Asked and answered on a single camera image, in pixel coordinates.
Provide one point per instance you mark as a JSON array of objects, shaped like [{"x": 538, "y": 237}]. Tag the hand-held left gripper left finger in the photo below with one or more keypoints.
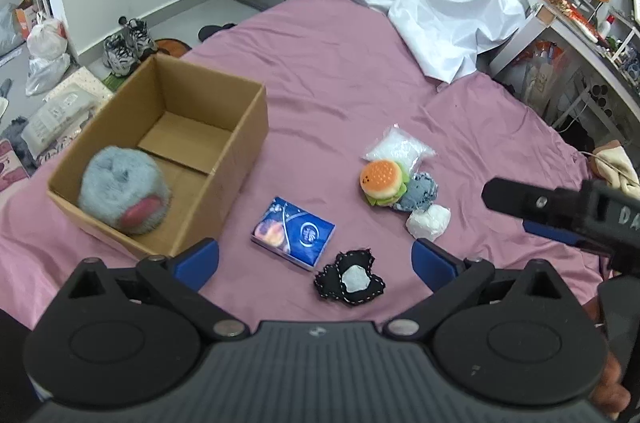
[{"x": 197, "y": 260}]

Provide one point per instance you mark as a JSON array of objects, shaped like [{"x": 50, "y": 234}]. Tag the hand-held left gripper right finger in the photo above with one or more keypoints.
[{"x": 432, "y": 260}]

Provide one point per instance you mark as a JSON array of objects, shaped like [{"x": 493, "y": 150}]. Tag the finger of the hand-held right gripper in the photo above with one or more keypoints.
[
  {"x": 550, "y": 230},
  {"x": 525, "y": 200}
]

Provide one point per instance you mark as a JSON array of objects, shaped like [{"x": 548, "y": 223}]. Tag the grey-blue denim plush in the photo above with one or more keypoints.
[{"x": 420, "y": 193}]

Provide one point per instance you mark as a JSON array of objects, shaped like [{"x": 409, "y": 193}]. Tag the burger plush toy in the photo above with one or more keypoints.
[{"x": 382, "y": 180}]

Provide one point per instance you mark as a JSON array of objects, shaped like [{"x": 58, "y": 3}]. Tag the blue tissue packet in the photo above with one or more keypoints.
[{"x": 292, "y": 233}]

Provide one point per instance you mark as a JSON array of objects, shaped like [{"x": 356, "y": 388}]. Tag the black heart-shaped cloth pouch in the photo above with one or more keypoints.
[{"x": 330, "y": 283}]

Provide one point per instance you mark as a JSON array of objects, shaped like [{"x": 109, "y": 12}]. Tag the brown cardboard box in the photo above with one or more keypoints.
[{"x": 200, "y": 103}]

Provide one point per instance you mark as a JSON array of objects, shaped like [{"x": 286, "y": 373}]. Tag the white soft ball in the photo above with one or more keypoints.
[{"x": 427, "y": 222}]

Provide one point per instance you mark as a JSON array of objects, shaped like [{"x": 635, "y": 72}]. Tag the beige cloth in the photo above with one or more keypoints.
[{"x": 617, "y": 165}]

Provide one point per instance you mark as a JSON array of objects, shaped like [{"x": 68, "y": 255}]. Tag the grey fluffy plush toy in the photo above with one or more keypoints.
[{"x": 120, "y": 188}]

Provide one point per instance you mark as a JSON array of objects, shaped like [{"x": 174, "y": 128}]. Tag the clear bag of white stuffing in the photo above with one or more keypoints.
[{"x": 397, "y": 148}]

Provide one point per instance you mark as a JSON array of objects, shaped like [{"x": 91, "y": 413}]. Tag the white desk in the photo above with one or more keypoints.
[{"x": 565, "y": 33}]

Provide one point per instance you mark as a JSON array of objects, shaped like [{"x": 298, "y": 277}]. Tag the packaged grey bedding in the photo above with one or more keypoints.
[{"x": 57, "y": 113}]

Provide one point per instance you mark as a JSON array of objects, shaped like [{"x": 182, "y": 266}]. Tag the pink cushion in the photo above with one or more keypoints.
[{"x": 10, "y": 168}]

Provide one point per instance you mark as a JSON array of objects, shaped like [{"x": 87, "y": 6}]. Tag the cream dotted package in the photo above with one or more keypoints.
[{"x": 82, "y": 83}]

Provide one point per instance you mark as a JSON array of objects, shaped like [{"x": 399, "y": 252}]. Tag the pink bed sheet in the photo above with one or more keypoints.
[{"x": 325, "y": 78}]

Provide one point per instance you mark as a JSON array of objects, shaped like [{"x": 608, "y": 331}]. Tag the cartoon floor mat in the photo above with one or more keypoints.
[{"x": 172, "y": 47}]

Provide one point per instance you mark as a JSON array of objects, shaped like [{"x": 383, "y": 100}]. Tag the grey sneaker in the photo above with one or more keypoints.
[
  {"x": 141, "y": 37},
  {"x": 119, "y": 53}
]

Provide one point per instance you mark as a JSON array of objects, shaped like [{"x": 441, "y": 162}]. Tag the black slipper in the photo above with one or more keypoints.
[{"x": 215, "y": 32}]

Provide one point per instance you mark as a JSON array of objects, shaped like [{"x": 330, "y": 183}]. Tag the clear plastic bag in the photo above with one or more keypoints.
[{"x": 46, "y": 73}]

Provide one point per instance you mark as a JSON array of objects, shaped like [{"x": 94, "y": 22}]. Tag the grey plastic bag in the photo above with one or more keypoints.
[{"x": 10, "y": 30}]

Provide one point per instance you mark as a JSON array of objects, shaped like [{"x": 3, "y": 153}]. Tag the orange cardboard box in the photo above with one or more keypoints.
[{"x": 27, "y": 15}]

